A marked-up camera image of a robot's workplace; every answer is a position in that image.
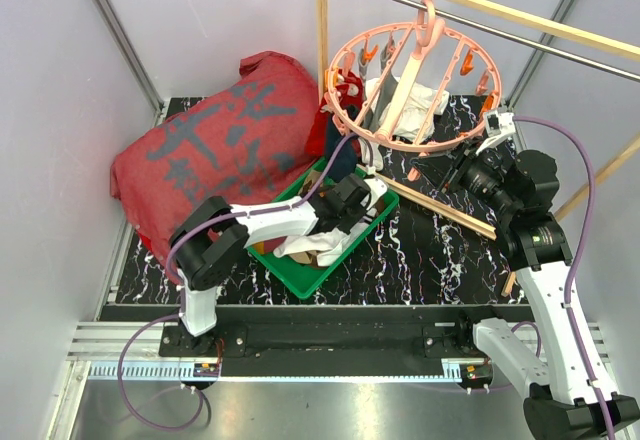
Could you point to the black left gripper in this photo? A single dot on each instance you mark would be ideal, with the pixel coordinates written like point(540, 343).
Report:
point(361, 213)

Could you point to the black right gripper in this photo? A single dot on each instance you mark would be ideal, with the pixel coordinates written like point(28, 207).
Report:
point(471, 153)

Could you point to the white sock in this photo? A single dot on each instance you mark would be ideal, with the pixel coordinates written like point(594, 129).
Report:
point(325, 247)

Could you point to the pink round clip hanger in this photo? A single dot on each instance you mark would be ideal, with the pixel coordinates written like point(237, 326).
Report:
point(427, 52)

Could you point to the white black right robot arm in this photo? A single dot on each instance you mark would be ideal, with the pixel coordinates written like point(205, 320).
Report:
point(567, 394)

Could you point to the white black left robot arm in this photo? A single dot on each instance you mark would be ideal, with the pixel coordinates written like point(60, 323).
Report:
point(206, 247)

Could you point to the green plastic tray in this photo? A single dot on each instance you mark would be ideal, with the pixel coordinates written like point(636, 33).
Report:
point(300, 280)

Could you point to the red printed cloth sack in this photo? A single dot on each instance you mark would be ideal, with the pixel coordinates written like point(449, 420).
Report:
point(245, 144)

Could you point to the grey sock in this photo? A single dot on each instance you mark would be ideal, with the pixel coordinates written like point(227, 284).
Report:
point(386, 92)

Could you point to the metal hanging rod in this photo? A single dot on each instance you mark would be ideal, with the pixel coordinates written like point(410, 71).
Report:
point(535, 45)

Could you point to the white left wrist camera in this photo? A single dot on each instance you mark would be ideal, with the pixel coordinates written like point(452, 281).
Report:
point(370, 189)

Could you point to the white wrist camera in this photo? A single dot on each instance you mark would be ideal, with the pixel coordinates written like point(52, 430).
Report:
point(499, 126)
point(370, 189)

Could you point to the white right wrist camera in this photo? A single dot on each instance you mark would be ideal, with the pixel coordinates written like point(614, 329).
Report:
point(499, 126)

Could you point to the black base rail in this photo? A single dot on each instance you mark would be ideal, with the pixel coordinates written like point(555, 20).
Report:
point(339, 341)

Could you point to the wooden drying rack frame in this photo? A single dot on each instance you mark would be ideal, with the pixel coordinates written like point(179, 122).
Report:
point(423, 258)

